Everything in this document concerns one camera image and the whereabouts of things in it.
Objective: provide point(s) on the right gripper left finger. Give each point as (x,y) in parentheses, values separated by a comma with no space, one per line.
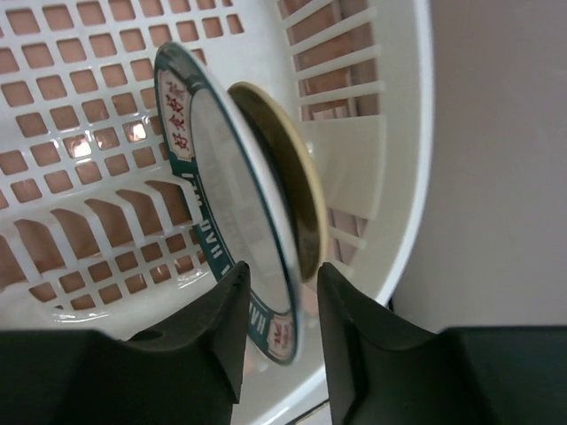
(187,369)

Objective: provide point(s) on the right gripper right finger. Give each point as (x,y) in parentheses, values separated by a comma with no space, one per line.
(382,369)

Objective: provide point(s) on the dark rimmed plate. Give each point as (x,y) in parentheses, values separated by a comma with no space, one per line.
(242,213)

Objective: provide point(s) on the white pink dish rack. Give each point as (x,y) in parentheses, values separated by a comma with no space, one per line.
(96,233)

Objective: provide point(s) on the brown plate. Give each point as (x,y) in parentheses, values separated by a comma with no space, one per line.
(294,169)

